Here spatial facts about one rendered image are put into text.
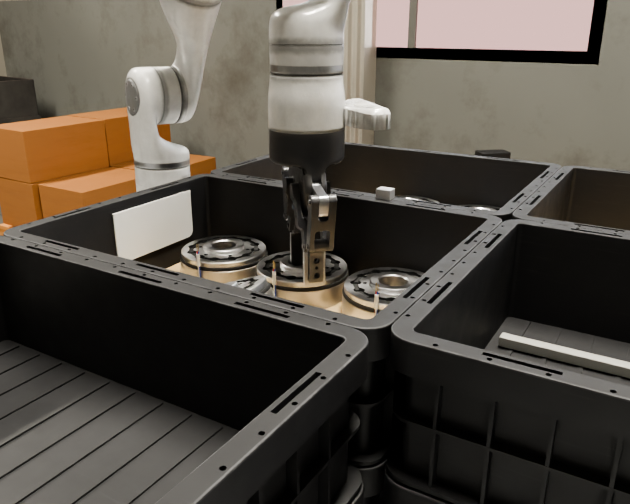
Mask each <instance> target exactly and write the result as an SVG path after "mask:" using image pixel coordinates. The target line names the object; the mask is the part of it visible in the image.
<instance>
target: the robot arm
mask: <svg viewBox="0 0 630 504"><path fill-rule="evenodd" d="M159 1H160V4H161V7H162V9H163V12H164V14H165V16H166V18H167V21H168V23H169V25H170V27H171V29H172V31H173V34H174V36H175V39H176V43H177V51H176V57H175V61H174V63H173V65H172V66H171V67H135V68H132V69H131V70H130V71H129V72H128V74H127V77H126V83H125V97H126V105H127V113H128V120H129V128H130V139H131V146H132V151H133V157H134V167H135V181H136V192H138V191H141V190H145V189H148V188H152V187H155V186H159V185H162V184H166V183H169V182H173V181H176V180H180V179H183V178H187V177H190V156H189V150H188V149H187V148H186V147H184V146H182V145H179V144H175V143H172V142H169V141H166V140H164V139H163V138H161V137H160V136H159V133H158V129H157V125H161V124H176V123H183V122H186V121H188V120H190V119H191V117H192V116H193V114H194V112H195V110H196V107H197V103H198V99H199V94H200V89H201V83H202V77H203V72H204V66H205V61H206V55H207V51H208V47H209V43H210V39H211V35H212V31H213V28H214V24H215V20H216V17H217V14H218V11H219V8H220V5H221V2H222V0H159ZM349 4H350V0H308V1H306V2H304V3H301V4H296V5H292V6H287V7H283V8H280V9H278V10H276V11H274V12H273V14H272V15H271V17H270V21H269V44H270V45H269V56H270V73H271V74H270V82H269V91H268V128H269V157H270V160H271V161H272V162H273V163H275V164H278V165H281V166H286V167H282V170H281V174H282V184H283V203H284V214H283V216H284V218H285V221H286V220H288V223H287V228H288V230H289V231H292V232H290V261H291V263H292V264H293V265H295V266H299V265H303V283H304V284H305V286H307V287H314V286H322V285H324V284H325V264H326V251H333V249H334V236H335V223H336V209H337V201H338V200H337V197H336V194H331V187H330V182H329V181H326V173H325V171H326V168H327V167H328V166H330V165H336V164H338V163H340V162H341V161H342V160H343V159H344V148H345V126H349V127H353V128H358V129H364V130H372V131H378V130H389V129H390V119H391V113H390V111H389V109H388V108H385V107H382V106H380V105H377V104H374V103H371V102H368V101H366V100H363V99H360V98H355V99H348V100H346V101H345V90H344V81H343V74H342V73H343V59H344V45H343V44H344V28H345V22H346V17H347V13H348V8H349ZM292 201H293V203H292ZM318 231H320V238H321V239H317V240H315V233H316V232H318Z"/></svg>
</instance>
